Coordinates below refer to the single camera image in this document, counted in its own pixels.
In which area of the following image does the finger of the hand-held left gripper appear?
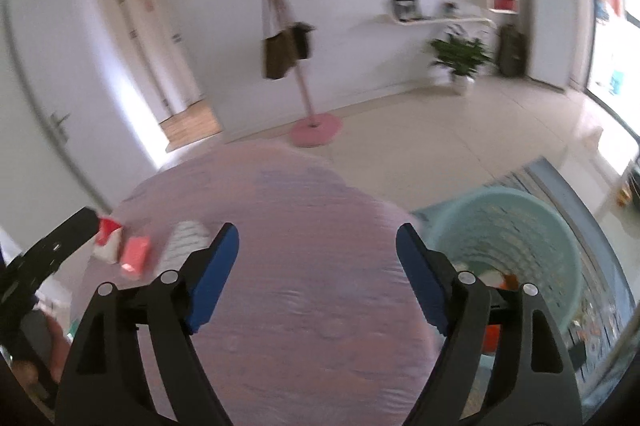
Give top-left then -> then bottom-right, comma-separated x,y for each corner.
15,206 -> 101,280

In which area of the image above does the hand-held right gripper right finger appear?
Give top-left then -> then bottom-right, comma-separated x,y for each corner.
396,222 -> 583,426

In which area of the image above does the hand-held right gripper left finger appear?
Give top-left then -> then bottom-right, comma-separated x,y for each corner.
55,222 -> 240,426

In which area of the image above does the small red and white cup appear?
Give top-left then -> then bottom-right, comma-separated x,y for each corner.
95,216 -> 123,263

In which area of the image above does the teal plastic basket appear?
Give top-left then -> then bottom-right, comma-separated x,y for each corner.
425,186 -> 585,407

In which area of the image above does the person's left hand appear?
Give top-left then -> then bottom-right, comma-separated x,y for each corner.
47,318 -> 75,382

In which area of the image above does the white ribbed crumpled paper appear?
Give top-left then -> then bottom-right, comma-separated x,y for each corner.
160,221 -> 211,271

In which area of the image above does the small pink packet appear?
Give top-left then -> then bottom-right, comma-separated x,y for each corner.
120,235 -> 152,279

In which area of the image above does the pink coat rack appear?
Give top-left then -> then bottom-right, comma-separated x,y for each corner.
235,0 -> 345,149

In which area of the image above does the white interior door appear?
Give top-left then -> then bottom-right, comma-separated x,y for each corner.
115,0 -> 181,117

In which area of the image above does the glass coffee table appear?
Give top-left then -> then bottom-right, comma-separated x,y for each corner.
582,126 -> 640,211

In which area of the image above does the potted green plant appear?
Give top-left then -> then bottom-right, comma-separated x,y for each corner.
429,26 -> 493,95

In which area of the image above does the brown tote bag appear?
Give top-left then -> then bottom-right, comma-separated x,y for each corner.
262,26 -> 298,80

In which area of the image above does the dark acoustic guitar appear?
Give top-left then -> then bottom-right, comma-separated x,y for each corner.
497,0 -> 528,76

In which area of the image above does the small black bag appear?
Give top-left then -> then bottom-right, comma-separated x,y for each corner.
291,22 -> 315,61

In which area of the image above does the sliding glass door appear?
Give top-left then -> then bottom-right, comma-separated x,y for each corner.
580,0 -> 640,117

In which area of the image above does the metal door handle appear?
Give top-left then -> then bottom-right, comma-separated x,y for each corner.
47,113 -> 71,141

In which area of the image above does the white low wall shelf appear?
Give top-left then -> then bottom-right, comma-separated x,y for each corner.
372,13 -> 496,27

